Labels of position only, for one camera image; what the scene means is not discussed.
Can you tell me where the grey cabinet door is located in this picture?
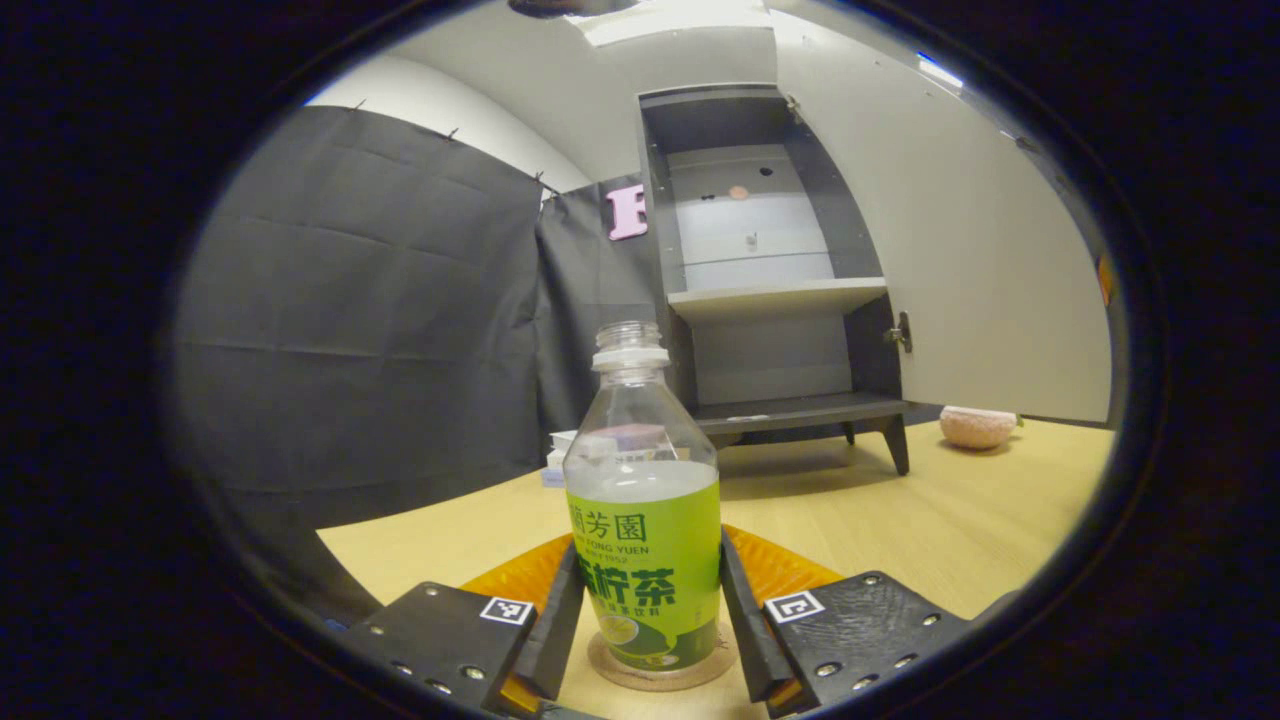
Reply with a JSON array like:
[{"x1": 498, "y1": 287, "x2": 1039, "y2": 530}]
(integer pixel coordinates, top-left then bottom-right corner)
[{"x1": 765, "y1": 0, "x2": 1116, "y2": 426}]

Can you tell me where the white cabinet shelf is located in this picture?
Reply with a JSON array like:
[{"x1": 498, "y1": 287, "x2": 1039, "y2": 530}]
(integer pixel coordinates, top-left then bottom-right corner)
[{"x1": 667, "y1": 277, "x2": 889, "y2": 323}]

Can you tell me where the pale textured round pot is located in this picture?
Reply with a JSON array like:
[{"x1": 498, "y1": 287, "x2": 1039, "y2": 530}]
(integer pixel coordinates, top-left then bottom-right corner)
[{"x1": 938, "y1": 404, "x2": 1021, "y2": 452}]

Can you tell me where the green label plastic bottle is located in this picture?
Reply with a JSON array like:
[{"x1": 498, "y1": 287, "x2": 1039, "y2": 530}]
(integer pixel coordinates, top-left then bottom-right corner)
[{"x1": 562, "y1": 320, "x2": 723, "y2": 673}]

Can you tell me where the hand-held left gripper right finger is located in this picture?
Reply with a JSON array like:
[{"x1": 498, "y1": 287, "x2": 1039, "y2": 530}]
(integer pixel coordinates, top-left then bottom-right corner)
[{"x1": 720, "y1": 525, "x2": 971, "y2": 719}]

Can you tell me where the large ceiling light panel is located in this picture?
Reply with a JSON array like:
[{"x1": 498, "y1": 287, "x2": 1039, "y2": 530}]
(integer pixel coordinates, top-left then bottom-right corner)
[{"x1": 583, "y1": 0, "x2": 779, "y2": 48}]

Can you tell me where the black backdrop cloth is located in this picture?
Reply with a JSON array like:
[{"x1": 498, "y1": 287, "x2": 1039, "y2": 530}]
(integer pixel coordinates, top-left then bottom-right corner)
[{"x1": 170, "y1": 105, "x2": 666, "y2": 621}]

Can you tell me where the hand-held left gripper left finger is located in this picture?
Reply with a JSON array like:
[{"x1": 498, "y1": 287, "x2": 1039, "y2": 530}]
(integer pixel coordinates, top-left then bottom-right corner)
[{"x1": 345, "y1": 540, "x2": 586, "y2": 716}]

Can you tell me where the round brown coaster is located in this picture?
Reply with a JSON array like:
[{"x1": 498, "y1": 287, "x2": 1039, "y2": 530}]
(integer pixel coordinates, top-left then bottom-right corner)
[{"x1": 586, "y1": 618, "x2": 741, "y2": 693}]

